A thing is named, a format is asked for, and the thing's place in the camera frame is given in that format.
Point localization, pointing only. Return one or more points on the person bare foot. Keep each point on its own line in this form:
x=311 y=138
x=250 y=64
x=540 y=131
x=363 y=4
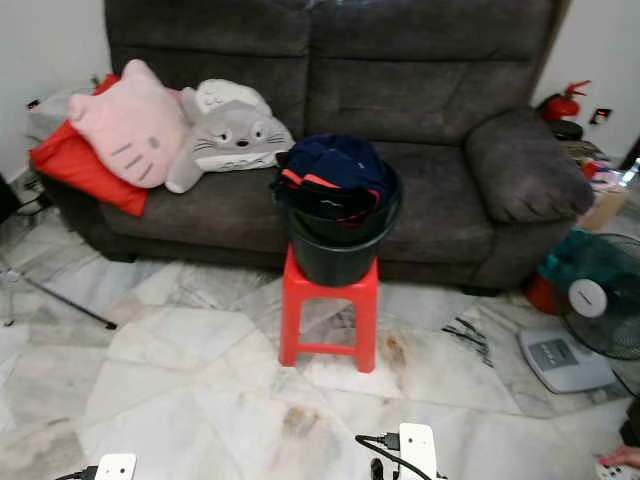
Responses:
x=622 y=458

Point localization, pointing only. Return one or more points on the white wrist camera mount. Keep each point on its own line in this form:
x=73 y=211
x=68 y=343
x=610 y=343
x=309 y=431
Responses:
x=418 y=450
x=117 y=467

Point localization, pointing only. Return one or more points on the dark grey fabric sofa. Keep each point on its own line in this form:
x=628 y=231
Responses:
x=400 y=90

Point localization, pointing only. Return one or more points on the red cushion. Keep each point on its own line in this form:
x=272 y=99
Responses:
x=80 y=170

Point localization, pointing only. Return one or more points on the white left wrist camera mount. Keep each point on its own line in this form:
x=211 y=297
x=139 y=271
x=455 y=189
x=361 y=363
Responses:
x=117 y=467

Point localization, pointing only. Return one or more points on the red fire extinguisher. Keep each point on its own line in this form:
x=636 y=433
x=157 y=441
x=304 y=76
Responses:
x=560 y=105

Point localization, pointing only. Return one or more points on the red plastic stool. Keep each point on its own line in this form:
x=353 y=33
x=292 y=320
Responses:
x=363 y=325

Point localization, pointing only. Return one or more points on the red round container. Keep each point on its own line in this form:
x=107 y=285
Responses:
x=540 y=295

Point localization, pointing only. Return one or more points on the black television console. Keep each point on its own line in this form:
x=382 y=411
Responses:
x=6 y=200

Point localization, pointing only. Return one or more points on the grey white plush toy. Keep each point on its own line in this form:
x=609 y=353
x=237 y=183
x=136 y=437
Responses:
x=235 y=135

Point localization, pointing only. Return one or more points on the brown cardboard box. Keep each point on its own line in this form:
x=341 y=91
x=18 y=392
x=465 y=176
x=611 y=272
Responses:
x=605 y=208

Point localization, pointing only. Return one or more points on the black plastic bucket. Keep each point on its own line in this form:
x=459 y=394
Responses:
x=340 y=255

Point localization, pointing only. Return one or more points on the grey bathroom scale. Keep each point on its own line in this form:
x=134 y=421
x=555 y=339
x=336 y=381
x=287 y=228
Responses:
x=565 y=360

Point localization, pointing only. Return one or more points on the side table grey cloth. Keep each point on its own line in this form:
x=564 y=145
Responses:
x=50 y=110

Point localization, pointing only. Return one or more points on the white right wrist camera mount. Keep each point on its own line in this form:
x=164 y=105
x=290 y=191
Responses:
x=418 y=450

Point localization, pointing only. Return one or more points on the pink cat face cushion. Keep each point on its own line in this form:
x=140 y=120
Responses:
x=130 y=125

